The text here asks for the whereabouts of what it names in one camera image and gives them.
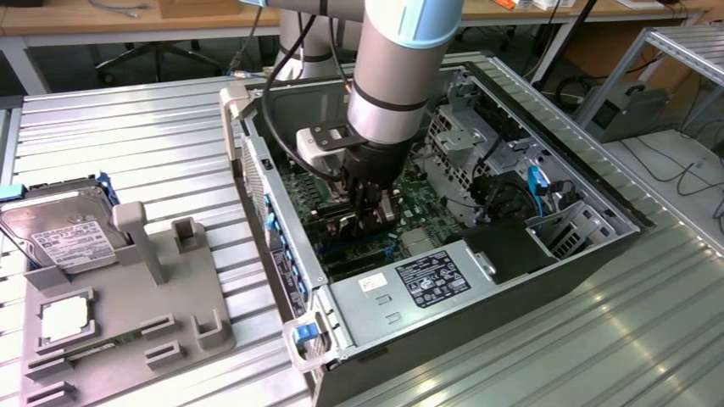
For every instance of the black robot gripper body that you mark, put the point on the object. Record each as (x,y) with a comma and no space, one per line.
(377,163)

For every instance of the graphics card with black fan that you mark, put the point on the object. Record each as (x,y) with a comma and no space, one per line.
(339,224)

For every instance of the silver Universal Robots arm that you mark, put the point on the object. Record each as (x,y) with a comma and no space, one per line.
(390,63)

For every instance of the green motherboard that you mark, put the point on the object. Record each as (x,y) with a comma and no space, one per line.
(430,207)

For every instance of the silver chipset heatsink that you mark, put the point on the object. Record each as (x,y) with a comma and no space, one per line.
(422,243)

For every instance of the black expansion slot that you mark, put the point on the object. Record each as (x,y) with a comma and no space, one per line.
(357,263)

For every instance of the perforated metal drive cage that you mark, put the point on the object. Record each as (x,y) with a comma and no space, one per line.
(458,144)

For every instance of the grey power supply unit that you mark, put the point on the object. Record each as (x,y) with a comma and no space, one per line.
(397,305)

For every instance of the black plastic air shroud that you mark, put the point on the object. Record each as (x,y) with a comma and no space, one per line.
(503,250)

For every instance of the blue case latch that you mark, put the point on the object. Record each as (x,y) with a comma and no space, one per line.
(303,332)

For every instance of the open black PC case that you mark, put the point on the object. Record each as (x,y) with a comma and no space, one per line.
(453,339)

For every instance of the metal disk bay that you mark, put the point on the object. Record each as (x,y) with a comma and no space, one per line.
(571,229)

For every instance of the wooden desk with white legs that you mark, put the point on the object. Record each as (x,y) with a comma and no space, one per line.
(510,15)

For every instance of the grey box device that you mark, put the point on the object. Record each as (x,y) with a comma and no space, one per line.
(629,110)

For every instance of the black office chair base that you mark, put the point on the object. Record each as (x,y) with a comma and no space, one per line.
(155,55)

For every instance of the grey plastic parts rack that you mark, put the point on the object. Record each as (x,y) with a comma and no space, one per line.
(130,305)

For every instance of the green loose RAM stick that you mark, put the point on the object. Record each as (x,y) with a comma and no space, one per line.
(122,338)

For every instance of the silver hard disk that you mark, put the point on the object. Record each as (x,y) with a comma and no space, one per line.
(57,229)

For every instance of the silver CPU chip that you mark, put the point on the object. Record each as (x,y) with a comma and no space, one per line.
(67,322)

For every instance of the blue disk caddy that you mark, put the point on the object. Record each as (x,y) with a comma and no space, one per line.
(11,195)

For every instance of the long wooden desk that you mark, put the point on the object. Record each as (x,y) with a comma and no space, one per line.
(85,21)

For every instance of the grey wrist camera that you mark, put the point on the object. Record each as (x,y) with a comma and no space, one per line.
(317,146)

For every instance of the aluminium profile frame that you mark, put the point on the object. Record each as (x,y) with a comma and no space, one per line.
(679,42)

